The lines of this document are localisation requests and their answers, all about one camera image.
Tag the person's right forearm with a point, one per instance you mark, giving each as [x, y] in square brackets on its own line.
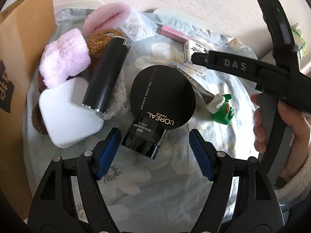
[298, 182]

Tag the green and white packet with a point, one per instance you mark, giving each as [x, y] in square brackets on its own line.
[300, 41]

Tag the person's right hand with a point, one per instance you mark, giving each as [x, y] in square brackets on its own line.
[300, 131]

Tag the light pink fuzzy wristband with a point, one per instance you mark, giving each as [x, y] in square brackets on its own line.
[63, 55]

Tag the brown cardboard box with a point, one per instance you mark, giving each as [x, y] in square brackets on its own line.
[19, 36]

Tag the light blue floral cloth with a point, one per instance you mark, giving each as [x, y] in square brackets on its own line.
[170, 174]

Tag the pink lip gloss tube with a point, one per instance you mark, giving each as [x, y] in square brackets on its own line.
[170, 31]

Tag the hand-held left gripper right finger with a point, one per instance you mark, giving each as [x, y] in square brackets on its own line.
[200, 153]

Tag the small white carton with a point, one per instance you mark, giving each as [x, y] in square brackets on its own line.
[198, 47]

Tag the green frog figurine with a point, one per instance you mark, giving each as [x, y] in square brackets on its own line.
[222, 116]

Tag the black round cushion compact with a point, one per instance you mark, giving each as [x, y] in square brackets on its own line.
[162, 94]

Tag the small glossy black box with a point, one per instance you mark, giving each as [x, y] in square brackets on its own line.
[143, 140]

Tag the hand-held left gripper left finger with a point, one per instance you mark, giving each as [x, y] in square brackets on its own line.
[108, 153]

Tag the brown and white plush clip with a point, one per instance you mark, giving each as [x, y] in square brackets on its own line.
[97, 43]

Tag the pink plush headband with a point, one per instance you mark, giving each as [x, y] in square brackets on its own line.
[107, 17]

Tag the black lipstick tube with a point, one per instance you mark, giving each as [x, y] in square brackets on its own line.
[107, 75]

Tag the white rounded case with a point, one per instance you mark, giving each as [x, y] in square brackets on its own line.
[68, 116]

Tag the metal tweezers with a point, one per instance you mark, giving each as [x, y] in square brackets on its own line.
[196, 87]

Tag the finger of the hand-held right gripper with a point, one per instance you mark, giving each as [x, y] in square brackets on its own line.
[201, 58]

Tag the clear plastic bag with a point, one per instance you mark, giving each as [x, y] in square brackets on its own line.
[138, 24]

